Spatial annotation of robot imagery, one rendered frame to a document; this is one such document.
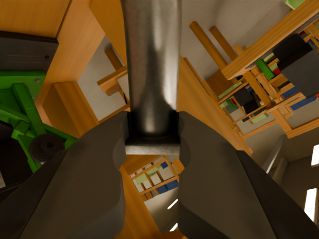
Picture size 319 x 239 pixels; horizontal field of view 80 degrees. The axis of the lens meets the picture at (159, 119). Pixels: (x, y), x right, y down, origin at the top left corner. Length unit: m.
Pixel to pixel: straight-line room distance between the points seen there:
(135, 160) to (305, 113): 9.74
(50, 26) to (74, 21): 0.06
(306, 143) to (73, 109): 10.24
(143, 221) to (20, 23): 0.60
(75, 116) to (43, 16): 0.30
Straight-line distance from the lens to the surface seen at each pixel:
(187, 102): 0.37
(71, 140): 0.58
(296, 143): 10.60
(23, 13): 0.54
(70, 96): 0.73
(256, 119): 9.86
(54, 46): 0.59
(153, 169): 6.13
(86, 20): 0.59
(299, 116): 10.21
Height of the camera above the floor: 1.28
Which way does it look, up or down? 10 degrees down
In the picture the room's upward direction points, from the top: 148 degrees clockwise
